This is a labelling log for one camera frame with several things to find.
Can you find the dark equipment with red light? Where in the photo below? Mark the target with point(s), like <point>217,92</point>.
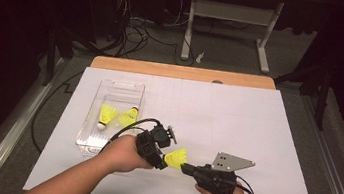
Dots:
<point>111,8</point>

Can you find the yellow plastic shuttlecock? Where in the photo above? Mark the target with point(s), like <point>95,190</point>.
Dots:
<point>127,118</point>
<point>176,158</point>
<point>108,113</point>

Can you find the black metal stand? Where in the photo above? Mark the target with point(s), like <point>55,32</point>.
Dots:
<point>51,61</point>
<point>322,103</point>

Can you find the white metal table frame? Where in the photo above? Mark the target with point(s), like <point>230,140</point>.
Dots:
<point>231,12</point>

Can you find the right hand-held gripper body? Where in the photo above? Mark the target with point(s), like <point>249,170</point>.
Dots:
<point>216,180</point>

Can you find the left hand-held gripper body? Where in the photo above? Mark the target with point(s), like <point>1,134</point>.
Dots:
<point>148,146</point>

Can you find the person's left hand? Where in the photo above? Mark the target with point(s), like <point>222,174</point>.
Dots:
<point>122,154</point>

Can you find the white board sheet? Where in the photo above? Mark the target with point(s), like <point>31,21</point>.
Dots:
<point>224,117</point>

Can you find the small white plastic piece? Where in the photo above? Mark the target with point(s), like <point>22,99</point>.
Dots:
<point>200,57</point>

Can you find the clear plastic tray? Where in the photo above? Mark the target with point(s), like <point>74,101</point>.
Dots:
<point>116,93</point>

